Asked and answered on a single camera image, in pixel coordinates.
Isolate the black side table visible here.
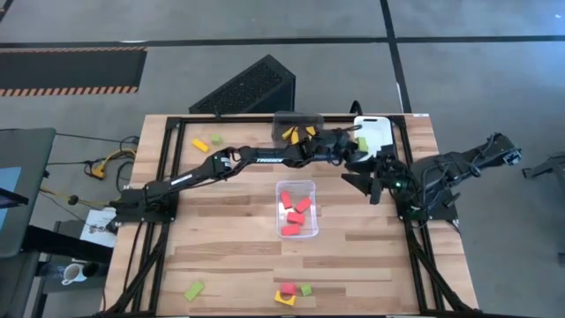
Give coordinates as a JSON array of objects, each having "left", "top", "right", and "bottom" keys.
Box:
[{"left": 21, "top": 223, "right": 114, "bottom": 266}]

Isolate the black aluminium table frame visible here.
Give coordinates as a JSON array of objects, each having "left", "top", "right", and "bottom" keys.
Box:
[{"left": 103, "top": 113, "right": 476, "bottom": 318}]

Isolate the printed paper sheet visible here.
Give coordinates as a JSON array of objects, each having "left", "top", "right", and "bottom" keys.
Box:
[{"left": 79, "top": 206, "right": 119, "bottom": 248}]

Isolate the yellow cable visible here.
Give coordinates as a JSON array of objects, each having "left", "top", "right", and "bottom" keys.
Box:
[{"left": 86, "top": 148, "right": 137, "bottom": 180}]

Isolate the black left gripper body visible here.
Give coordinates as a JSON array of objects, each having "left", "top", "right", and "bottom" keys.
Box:
[{"left": 313, "top": 130, "right": 354, "bottom": 167}]

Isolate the black perforated case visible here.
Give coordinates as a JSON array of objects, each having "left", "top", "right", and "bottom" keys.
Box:
[{"left": 188, "top": 53, "right": 297, "bottom": 115}]

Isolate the yellow arch block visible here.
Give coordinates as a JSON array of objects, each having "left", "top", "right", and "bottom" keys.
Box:
[{"left": 274, "top": 289, "right": 298, "bottom": 307}]

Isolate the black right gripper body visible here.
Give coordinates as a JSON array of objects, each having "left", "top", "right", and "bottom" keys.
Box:
[{"left": 370, "top": 148, "right": 410, "bottom": 191}]

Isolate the clear plastic bin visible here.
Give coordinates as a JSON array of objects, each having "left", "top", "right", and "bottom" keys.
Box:
[{"left": 275, "top": 179, "right": 320, "bottom": 240}]

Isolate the black hazard-striped floor mat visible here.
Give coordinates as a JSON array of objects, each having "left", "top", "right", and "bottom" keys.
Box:
[{"left": 0, "top": 46, "right": 148, "bottom": 98}]

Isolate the white mug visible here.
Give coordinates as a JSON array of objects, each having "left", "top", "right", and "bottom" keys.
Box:
[{"left": 60, "top": 262, "right": 88, "bottom": 287}]

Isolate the dark grey plastic bin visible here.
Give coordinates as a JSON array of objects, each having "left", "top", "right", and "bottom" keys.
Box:
[{"left": 271, "top": 110, "right": 325, "bottom": 147}]

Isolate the dark grey monitor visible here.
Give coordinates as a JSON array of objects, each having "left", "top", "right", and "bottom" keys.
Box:
[{"left": 0, "top": 127, "right": 57, "bottom": 260}]

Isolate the white plastic bin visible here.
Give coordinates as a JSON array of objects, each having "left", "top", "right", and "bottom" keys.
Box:
[{"left": 352, "top": 115, "right": 396, "bottom": 159}]

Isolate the flat green block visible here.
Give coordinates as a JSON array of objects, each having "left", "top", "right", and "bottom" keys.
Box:
[{"left": 184, "top": 281, "right": 207, "bottom": 303}]

